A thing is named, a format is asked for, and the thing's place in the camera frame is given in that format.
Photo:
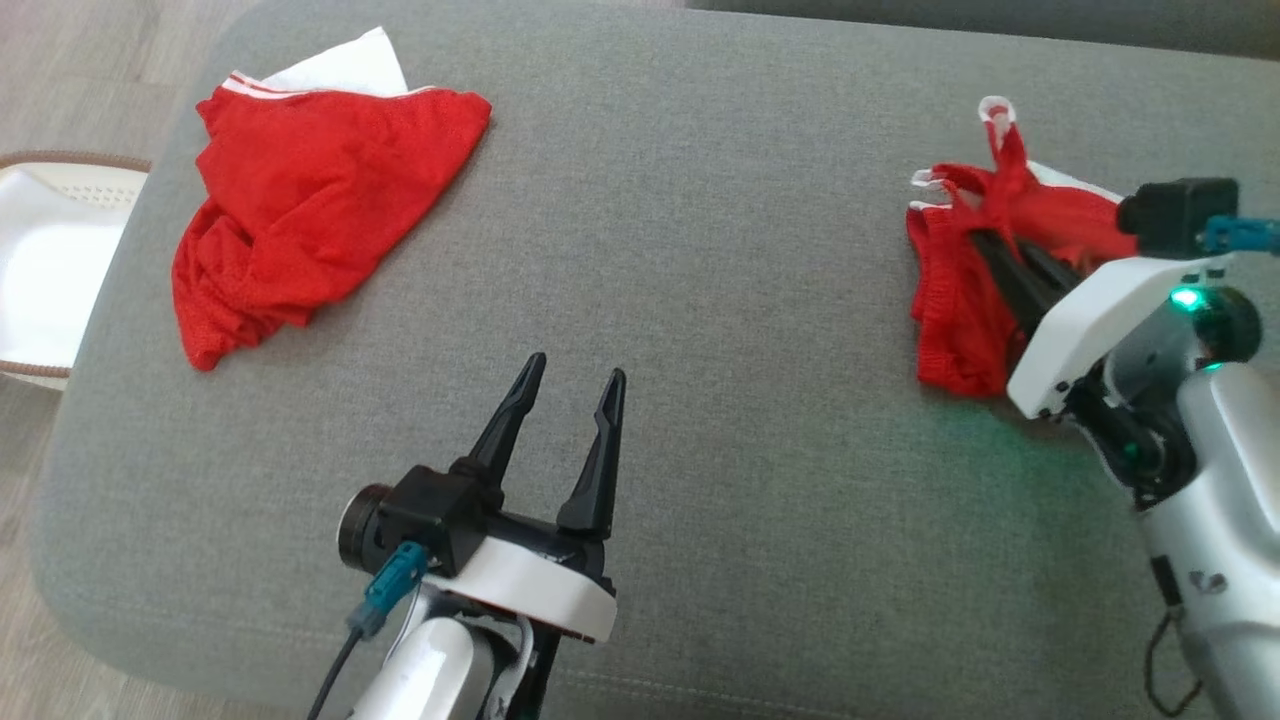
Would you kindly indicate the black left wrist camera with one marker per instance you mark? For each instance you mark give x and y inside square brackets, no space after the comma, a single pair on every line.
[430,510]

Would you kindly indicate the teal right camera connector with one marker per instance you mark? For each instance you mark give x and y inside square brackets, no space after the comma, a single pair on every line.
[1240,235]

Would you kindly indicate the red mesh shorts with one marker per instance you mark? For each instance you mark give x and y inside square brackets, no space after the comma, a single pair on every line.
[955,330]

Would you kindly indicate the red basketball jersey number 23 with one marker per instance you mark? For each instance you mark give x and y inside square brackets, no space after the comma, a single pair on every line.
[300,200]

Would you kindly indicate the teal left camera connector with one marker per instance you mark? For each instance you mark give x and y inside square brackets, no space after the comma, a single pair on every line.
[392,590]

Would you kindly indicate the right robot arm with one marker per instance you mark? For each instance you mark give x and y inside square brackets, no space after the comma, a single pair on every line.
[1230,500]

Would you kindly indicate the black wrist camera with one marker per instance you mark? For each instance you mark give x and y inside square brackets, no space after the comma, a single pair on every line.
[430,510]
[1180,215]

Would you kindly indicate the teal camera connector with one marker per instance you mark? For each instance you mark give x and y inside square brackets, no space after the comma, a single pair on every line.
[392,590]
[1240,235]

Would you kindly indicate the grey fabric sofa section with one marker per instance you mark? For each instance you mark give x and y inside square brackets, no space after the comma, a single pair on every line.
[1000,20]

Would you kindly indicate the white laundry basket brown rim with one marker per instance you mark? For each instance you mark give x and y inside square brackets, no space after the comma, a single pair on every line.
[50,250]

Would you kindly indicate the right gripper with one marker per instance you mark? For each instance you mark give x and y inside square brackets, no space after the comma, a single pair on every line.
[1090,320]

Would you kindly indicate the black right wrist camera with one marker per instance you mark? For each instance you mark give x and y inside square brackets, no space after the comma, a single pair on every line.
[1180,215]

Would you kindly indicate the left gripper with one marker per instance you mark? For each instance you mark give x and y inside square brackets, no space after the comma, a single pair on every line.
[520,585]

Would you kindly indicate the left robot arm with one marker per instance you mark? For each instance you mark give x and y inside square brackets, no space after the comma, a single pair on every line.
[430,670]

